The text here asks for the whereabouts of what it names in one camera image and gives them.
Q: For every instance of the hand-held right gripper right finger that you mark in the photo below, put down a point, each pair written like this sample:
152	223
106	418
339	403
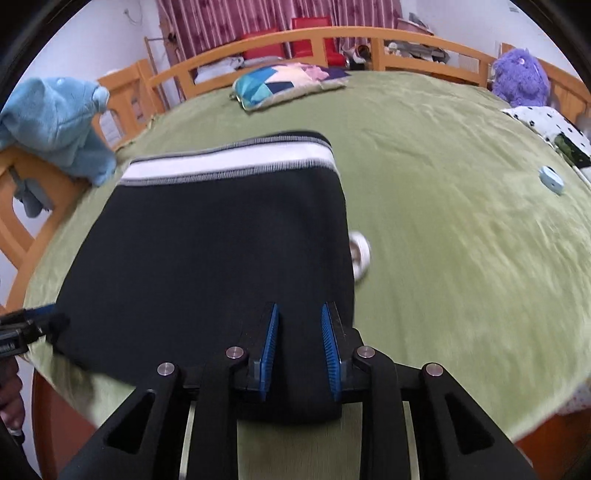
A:
331	350

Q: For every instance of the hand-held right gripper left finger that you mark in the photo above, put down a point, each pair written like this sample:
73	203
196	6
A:
269	350

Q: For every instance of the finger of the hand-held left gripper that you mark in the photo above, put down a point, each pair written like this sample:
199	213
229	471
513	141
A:
44	321

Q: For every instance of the black pants with white stripe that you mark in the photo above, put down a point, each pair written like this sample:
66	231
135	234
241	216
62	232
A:
207	254

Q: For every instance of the person's left hand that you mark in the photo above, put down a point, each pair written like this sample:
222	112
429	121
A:
10	392

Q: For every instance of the white tape roll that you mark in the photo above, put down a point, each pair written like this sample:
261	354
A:
361	256

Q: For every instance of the grey blue cloth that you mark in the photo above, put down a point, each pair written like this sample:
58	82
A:
30	196

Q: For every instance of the green bed blanket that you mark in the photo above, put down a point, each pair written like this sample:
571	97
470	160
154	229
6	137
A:
461	230

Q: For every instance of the patchwork pillow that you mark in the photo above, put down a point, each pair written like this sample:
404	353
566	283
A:
277	85

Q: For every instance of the small light blue round object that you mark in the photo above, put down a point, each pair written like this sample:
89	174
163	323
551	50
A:
551	179

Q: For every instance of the white folded bedding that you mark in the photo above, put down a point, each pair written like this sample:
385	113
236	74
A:
217	69

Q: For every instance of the red chair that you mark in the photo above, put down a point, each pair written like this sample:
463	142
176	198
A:
314	34
261	44

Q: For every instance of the white spotted cloth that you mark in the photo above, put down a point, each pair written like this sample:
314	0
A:
535	115

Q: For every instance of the purple plush toy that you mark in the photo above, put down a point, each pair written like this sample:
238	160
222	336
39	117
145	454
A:
519	78

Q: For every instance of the red striped curtain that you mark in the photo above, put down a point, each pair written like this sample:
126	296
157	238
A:
207	23

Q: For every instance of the wooden bed frame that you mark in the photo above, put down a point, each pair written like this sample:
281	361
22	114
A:
138	92

